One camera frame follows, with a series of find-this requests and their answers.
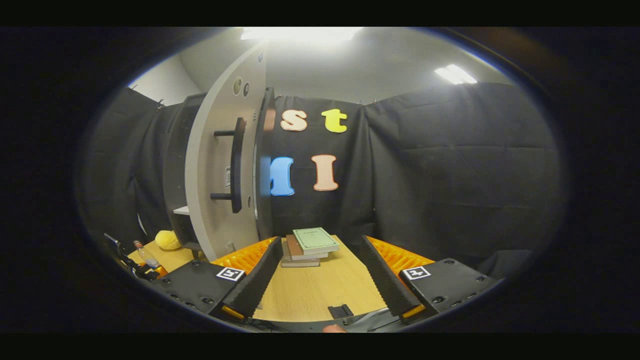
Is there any grey cabinet door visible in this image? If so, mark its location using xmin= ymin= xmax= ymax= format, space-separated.
xmin=184 ymin=41 xmax=268 ymax=262

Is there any green book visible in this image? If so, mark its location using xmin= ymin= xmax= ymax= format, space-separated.
xmin=292 ymin=227 xmax=341 ymax=256

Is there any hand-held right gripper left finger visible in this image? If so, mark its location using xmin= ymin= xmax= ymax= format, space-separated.
xmin=150 ymin=236 xmax=284 ymax=322

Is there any small black plastic part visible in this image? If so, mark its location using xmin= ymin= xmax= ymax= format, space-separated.
xmin=327 ymin=303 xmax=355 ymax=320

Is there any small ceiling light panel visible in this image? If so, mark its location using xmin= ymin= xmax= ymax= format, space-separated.
xmin=434 ymin=63 xmax=478 ymax=85

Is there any brown book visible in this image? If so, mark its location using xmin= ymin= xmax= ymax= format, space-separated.
xmin=286 ymin=234 xmax=329 ymax=261

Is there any clear plastic bottle red cap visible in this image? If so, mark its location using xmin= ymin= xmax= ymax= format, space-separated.
xmin=132 ymin=240 xmax=161 ymax=271

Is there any grey book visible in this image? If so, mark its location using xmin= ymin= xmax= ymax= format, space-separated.
xmin=281 ymin=240 xmax=321 ymax=268

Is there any black backdrop cloth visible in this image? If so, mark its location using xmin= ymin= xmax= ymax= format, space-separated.
xmin=75 ymin=82 xmax=568 ymax=281

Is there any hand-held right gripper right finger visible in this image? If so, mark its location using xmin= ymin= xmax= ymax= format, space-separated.
xmin=360 ymin=235 xmax=503 ymax=320

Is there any long ceiling light panel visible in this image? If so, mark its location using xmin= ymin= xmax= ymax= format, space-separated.
xmin=240 ymin=26 xmax=363 ymax=42

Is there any dark grey cabinet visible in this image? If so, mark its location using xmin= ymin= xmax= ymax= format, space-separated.
xmin=162 ymin=87 xmax=277 ymax=251

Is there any black door handle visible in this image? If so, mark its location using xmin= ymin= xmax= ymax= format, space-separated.
xmin=210 ymin=117 xmax=247 ymax=214

